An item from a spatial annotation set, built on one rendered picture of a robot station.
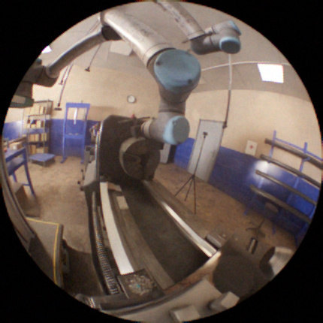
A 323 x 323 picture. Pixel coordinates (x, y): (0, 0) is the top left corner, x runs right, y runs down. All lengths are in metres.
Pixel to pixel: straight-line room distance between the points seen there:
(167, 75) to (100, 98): 3.99
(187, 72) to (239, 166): 3.23
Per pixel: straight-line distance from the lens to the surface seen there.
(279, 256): 0.31
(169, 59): 0.22
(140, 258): 0.47
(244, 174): 3.32
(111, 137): 0.76
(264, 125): 3.42
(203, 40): 0.58
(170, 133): 0.30
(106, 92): 4.21
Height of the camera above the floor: 1.27
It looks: 15 degrees down
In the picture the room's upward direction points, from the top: 12 degrees clockwise
